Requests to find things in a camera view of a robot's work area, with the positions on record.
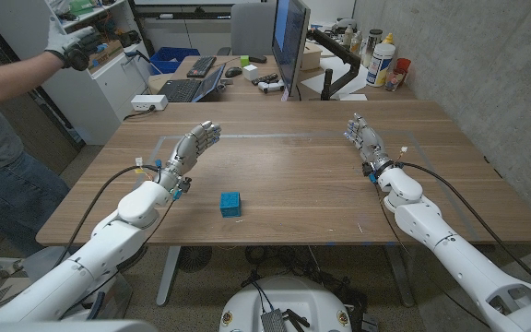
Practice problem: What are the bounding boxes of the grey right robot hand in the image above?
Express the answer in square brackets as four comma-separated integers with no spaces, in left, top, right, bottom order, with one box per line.
[344,113,395,175]

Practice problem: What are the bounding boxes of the person's gloved hand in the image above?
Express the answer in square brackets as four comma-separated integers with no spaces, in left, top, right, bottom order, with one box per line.
[43,20,104,72]

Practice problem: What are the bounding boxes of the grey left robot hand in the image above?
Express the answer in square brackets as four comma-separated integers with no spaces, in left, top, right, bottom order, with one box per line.
[158,120,223,191]

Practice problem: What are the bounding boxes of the person's bare forearm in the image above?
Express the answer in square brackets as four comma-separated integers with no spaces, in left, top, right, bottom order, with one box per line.
[0,51,64,107]

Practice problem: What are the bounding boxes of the blue cube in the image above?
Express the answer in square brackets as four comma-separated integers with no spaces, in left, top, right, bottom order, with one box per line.
[219,191,242,219]

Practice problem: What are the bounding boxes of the white shelf cabinet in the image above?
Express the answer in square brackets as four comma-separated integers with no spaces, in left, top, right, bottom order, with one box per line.
[0,0,154,147]

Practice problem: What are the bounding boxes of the grey tape outline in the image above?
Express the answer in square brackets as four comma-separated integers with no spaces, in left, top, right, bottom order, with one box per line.
[132,130,481,241]

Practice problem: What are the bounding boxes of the white power strip box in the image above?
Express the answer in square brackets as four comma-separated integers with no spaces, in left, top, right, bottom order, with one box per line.
[130,94,169,113]

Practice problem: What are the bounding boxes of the black open laptop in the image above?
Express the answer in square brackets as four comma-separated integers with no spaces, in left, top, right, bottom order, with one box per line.
[158,63,227,103]

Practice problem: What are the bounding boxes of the clear glass cup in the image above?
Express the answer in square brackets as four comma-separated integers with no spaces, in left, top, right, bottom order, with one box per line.
[383,68,405,92]

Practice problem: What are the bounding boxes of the white paper sheets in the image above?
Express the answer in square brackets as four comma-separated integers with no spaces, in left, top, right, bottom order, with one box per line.
[300,55,371,96]

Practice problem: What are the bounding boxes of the white wipes canister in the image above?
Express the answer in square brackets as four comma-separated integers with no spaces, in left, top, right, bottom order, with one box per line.
[365,42,396,88]

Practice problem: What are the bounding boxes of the wooden office desk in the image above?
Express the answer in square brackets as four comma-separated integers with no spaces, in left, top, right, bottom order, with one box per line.
[147,54,418,103]

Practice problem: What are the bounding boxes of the black keyboard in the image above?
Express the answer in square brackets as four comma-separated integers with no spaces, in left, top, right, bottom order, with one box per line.
[186,55,218,78]

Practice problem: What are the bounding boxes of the blue plastic bin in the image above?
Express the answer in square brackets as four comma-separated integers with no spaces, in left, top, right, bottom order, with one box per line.
[148,46,201,75]

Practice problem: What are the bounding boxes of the dark lidded jar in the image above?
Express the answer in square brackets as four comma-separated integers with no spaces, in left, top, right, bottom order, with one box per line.
[360,29,384,68]

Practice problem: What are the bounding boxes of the light wooden box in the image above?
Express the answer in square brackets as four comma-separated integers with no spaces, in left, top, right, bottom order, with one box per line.
[301,41,324,72]

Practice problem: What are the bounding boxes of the white game controller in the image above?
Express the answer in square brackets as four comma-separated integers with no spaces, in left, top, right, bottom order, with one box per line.
[257,80,286,95]

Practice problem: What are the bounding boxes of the grey table leg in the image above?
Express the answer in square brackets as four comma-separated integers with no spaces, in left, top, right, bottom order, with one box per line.
[383,243,417,308]
[155,245,182,307]

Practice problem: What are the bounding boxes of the black computer monitor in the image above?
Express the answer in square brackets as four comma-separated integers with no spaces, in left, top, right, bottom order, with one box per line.
[271,0,312,99]

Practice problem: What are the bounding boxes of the grey office chair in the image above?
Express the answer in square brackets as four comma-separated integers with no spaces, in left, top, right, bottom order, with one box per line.
[217,2,278,57]

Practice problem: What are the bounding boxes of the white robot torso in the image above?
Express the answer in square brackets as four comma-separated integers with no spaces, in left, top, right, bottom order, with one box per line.
[218,275,353,332]

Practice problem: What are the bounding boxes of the black power strip cable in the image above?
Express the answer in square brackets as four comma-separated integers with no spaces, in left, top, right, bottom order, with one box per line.
[123,105,157,123]

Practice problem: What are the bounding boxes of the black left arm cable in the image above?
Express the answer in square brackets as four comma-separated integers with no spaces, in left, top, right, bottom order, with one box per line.
[53,164,161,269]

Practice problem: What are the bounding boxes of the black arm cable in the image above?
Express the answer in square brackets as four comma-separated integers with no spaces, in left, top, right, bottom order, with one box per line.
[397,160,531,291]
[53,164,161,269]

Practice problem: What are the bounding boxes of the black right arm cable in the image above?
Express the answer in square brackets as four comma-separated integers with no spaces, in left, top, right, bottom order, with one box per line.
[397,160,531,291]

